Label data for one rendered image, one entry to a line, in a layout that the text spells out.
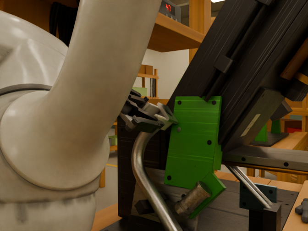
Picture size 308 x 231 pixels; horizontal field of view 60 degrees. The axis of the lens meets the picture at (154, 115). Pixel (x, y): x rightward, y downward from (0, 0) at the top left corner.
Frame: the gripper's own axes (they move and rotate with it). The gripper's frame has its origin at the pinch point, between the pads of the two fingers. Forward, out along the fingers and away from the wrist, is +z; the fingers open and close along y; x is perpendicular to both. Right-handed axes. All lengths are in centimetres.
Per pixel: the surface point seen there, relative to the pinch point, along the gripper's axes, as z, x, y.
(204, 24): 66, -26, 63
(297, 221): 46, -3, -33
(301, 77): 21.4, -29.8, -7.1
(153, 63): 817, 179, 718
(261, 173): 431, 55, 46
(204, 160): 4.5, -2.2, -13.5
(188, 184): 4.5, 3.8, -15.4
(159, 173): 5.9, 9.4, -8.7
